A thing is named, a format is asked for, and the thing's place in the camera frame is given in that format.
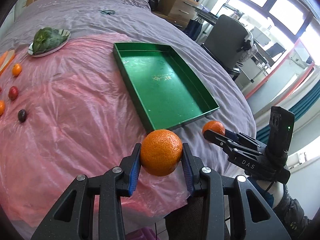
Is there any large textured mandarin orange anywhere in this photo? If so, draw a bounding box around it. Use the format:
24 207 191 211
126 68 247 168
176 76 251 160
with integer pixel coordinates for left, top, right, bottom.
140 129 183 177

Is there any dark purple plum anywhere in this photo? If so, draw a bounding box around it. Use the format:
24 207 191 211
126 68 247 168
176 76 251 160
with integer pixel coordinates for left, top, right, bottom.
17 109 27 123

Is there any smooth orange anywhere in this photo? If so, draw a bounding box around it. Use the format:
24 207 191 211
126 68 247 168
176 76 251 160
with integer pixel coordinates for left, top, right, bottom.
12 63 23 77
0 100 6 116

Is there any right forearm dark sleeve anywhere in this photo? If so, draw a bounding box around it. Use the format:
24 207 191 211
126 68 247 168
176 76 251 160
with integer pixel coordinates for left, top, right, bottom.
246 175 313 240

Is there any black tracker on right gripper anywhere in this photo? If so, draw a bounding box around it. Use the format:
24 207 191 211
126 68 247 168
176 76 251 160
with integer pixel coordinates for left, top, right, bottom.
266 106 295 167

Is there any green rectangular tray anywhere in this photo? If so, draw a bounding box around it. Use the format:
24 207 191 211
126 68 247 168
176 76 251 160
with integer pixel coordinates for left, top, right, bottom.
113 42 219 133

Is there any teal curtain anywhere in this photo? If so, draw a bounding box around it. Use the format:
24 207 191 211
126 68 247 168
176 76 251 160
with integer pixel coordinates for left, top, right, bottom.
256 81 320 144

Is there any grey office chair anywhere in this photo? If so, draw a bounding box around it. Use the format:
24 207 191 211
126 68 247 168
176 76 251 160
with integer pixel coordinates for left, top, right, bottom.
201 15 253 80

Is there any pink plastic sheet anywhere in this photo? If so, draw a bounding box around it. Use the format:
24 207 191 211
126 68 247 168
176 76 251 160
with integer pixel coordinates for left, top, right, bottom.
0 34 190 227

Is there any wooden bedside drawer cabinet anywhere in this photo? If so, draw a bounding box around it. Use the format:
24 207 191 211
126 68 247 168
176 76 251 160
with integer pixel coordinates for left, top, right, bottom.
152 0 200 30

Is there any red fruit centre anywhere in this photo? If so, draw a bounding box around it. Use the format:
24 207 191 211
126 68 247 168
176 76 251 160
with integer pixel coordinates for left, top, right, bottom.
8 86 18 101

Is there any purple bed sheet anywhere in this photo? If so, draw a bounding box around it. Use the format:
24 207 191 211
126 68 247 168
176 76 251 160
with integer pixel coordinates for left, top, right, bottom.
0 0 257 240

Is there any orange oval dish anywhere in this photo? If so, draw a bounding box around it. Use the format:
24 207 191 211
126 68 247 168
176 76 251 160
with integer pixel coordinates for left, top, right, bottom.
0 49 15 75

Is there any green bok choy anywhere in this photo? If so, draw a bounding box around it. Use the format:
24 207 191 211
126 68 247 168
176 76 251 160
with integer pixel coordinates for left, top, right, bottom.
33 27 67 55

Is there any white plate with dark rim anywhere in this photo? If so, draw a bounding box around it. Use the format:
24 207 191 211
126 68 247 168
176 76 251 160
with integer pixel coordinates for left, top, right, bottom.
28 27 71 57

